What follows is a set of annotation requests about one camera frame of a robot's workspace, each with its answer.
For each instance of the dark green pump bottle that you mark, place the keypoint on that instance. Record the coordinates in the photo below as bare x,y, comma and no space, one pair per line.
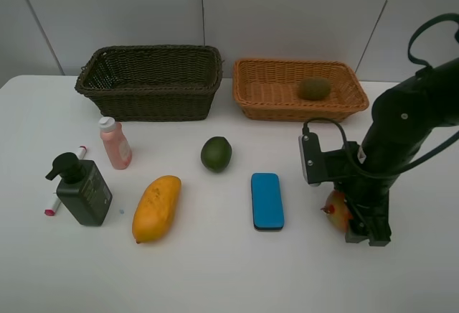
82,189

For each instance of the blue board eraser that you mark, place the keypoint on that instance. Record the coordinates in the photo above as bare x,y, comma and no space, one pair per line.
267,205

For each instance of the white marker red caps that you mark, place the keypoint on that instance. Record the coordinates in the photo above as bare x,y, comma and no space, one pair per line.
54,204

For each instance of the brown kiwi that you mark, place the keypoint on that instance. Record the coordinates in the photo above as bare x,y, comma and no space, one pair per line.
314,89

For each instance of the dark brown wicker basket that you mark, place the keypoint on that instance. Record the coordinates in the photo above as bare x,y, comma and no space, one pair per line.
153,83

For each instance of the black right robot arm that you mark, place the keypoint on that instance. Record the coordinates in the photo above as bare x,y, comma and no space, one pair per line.
402,118

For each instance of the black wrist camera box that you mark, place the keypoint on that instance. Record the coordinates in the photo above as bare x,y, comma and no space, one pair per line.
313,164

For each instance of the orange wicker basket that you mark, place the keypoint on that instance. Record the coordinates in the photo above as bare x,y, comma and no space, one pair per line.
267,90

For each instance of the pink bottle white cap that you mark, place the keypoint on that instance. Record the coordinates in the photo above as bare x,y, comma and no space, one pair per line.
116,145

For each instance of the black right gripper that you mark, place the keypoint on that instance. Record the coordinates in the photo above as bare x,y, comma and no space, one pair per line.
362,190

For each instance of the yellow mango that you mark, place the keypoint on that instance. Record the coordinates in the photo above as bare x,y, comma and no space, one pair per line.
156,209

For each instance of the green lime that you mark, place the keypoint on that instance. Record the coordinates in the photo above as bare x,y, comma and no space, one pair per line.
216,154

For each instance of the red green pomegranate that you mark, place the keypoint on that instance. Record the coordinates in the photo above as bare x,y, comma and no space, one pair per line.
337,211

